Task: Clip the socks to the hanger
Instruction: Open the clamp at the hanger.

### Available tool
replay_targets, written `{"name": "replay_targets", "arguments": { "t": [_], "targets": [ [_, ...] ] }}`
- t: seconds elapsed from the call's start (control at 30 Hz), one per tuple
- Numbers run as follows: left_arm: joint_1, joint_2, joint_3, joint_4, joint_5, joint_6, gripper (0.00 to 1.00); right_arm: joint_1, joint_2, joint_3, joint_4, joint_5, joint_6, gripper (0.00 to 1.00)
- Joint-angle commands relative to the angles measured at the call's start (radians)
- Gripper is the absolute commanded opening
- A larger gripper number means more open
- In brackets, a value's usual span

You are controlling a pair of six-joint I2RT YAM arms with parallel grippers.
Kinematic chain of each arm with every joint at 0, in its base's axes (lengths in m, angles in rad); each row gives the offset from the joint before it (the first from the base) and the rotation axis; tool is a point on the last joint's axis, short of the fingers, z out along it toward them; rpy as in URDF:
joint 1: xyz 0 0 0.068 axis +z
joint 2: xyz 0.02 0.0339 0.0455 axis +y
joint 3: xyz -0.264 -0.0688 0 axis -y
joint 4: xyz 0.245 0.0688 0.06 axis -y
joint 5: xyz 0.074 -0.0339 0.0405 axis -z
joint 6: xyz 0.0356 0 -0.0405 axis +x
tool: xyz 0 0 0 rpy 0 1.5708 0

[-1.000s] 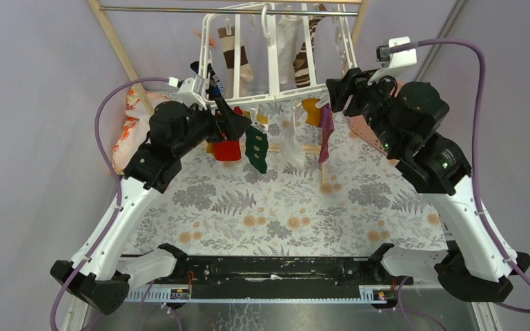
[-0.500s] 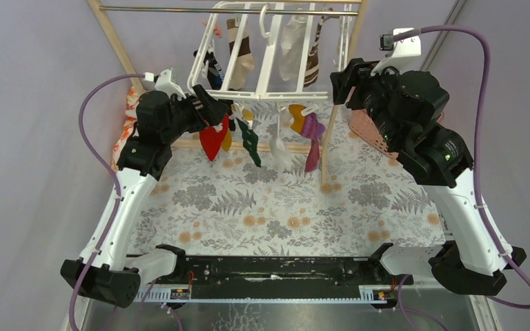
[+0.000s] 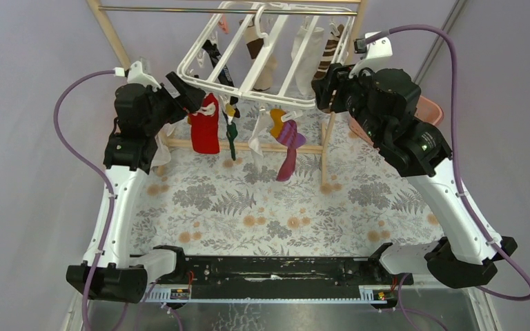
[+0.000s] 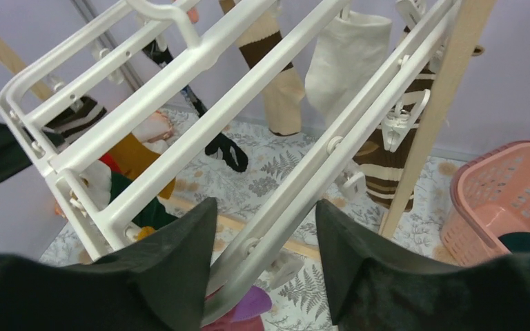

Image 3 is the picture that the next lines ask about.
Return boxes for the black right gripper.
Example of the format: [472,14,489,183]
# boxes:
[311,58,386,143]

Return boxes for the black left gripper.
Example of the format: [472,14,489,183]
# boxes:
[141,72,204,136]

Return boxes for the red fluffy sock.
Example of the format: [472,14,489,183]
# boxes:
[188,93,220,154]

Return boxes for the brown mustard striped sock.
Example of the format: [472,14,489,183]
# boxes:
[224,103,240,121]

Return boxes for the dark green sock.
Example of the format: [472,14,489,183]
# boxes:
[226,121,238,161]

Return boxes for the white plastic sock hanger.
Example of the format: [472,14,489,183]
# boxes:
[177,1,361,109]

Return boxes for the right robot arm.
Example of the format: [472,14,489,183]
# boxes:
[313,63,517,289]

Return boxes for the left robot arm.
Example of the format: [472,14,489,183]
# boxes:
[66,72,206,303]

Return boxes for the black blue sock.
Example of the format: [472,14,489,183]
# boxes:
[202,39,234,87]

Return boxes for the cream white sock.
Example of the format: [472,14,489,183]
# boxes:
[294,27,324,98]

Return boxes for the brown white striped sock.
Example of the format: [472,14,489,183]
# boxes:
[313,23,344,80]

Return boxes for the orange white floral cloth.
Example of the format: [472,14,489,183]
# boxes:
[151,123,175,168]

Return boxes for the orange purple sock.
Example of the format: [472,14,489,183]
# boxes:
[270,108,306,182]

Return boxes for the beige brown striped sock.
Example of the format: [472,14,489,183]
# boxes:
[239,17,277,92]

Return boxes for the pink plastic laundry basket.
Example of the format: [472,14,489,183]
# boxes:
[348,96,444,146]

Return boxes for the floral patterned mat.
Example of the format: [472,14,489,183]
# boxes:
[128,114,442,257]

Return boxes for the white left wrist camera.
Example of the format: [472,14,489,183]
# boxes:
[112,57,161,92]

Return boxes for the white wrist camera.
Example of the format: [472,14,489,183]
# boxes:
[349,31,393,77]
[112,57,161,92]

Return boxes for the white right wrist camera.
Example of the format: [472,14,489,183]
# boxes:
[349,31,393,77]

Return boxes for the wooden drying rack frame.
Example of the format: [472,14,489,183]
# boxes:
[86,0,369,188]

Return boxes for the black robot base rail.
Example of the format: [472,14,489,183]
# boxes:
[144,255,413,306]

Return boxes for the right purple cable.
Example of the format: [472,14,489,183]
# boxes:
[365,24,530,331]

